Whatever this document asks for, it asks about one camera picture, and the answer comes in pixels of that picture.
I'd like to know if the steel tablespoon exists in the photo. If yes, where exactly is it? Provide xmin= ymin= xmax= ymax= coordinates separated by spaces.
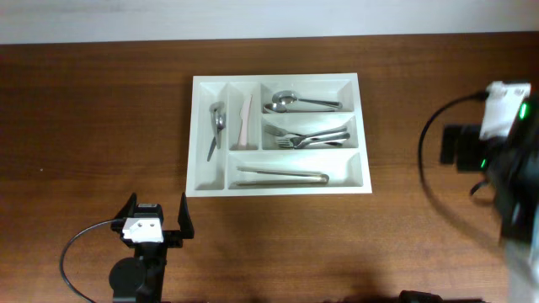
xmin=272 ymin=90 xmax=343 ymax=109
xmin=263 ymin=104 xmax=335 ymax=114

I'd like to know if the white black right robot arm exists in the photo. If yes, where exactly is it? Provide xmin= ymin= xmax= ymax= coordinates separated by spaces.
xmin=440 ymin=93 xmax=538 ymax=302

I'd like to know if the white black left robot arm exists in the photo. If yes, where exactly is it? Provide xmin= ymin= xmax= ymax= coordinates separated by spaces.
xmin=109 ymin=194 xmax=195 ymax=302

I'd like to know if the steel fork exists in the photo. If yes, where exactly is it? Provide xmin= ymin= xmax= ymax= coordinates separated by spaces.
xmin=299 ymin=126 xmax=348 ymax=137
xmin=264 ymin=124 xmax=343 ymax=148
xmin=275 ymin=132 xmax=351 ymax=149

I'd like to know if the white plastic cutlery tray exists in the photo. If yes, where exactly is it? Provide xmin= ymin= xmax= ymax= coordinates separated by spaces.
xmin=186 ymin=73 xmax=372 ymax=197

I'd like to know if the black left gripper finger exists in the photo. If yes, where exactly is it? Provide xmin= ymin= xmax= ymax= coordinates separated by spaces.
xmin=113 ymin=193 xmax=137 ymax=222
xmin=178 ymin=193 xmax=195 ymax=239

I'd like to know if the steel table knife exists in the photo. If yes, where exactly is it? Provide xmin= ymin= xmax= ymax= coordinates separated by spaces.
xmin=234 ymin=167 xmax=329 ymax=186

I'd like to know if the small steel teaspoon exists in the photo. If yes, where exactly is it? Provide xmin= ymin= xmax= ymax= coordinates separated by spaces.
xmin=214 ymin=111 xmax=226 ymax=149
xmin=207 ymin=102 xmax=223 ymax=162

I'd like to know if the white plastic knife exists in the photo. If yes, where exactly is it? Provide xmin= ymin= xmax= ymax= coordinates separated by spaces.
xmin=237 ymin=95 xmax=253 ymax=150

